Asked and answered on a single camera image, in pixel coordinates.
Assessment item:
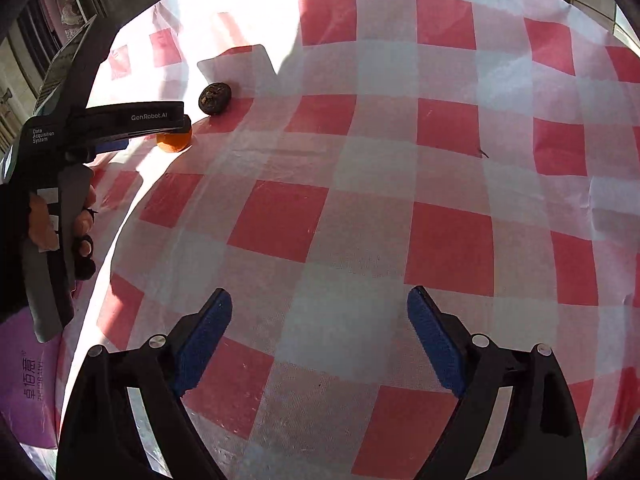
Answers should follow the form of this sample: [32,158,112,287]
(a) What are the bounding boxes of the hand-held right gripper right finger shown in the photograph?
[406,285,587,480]

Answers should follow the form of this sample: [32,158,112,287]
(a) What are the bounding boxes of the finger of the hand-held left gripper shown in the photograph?
[92,136,130,156]
[70,101,193,153]

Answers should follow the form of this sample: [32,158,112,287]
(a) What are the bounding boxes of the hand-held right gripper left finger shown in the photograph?
[57,287,233,480]

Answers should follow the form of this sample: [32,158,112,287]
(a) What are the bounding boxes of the small orange tangerine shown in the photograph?
[156,127,193,154]

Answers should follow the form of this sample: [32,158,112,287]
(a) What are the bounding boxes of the person's left hand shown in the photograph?
[27,180,99,282]

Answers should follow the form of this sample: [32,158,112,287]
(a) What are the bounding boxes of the dark wrinkled small fruit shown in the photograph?
[198,81,233,116]

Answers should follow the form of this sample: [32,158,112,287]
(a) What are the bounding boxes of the red white checkered tablecloth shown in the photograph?
[52,0,640,480]

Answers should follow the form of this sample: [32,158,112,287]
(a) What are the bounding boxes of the purple bag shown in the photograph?
[0,305,68,453]

